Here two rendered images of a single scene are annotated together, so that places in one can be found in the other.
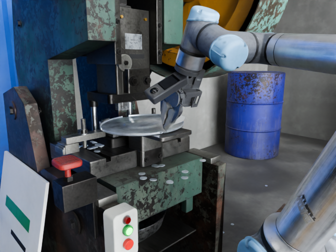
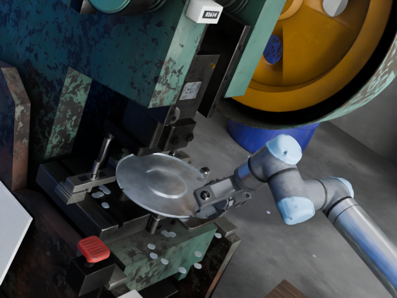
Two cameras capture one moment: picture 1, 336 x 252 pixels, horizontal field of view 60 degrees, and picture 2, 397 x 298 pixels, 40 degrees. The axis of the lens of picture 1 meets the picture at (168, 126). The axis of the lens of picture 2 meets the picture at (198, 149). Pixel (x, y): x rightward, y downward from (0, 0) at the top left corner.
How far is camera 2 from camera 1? 0.76 m
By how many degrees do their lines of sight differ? 20
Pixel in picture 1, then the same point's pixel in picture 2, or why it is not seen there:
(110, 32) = (172, 96)
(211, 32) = (288, 184)
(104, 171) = (112, 237)
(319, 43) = (373, 246)
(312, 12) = not seen: outside the picture
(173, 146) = not seen: hidden behind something
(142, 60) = (191, 109)
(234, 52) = (301, 217)
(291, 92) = not seen: hidden behind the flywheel
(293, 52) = (351, 235)
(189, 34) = (264, 164)
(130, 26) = (192, 75)
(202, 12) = (286, 155)
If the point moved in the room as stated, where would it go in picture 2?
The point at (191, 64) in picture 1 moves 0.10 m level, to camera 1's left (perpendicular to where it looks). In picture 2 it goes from (254, 185) to (214, 174)
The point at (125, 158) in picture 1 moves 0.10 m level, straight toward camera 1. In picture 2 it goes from (136, 223) to (140, 248)
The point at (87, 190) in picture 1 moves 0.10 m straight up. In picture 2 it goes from (104, 275) to (115, 245)
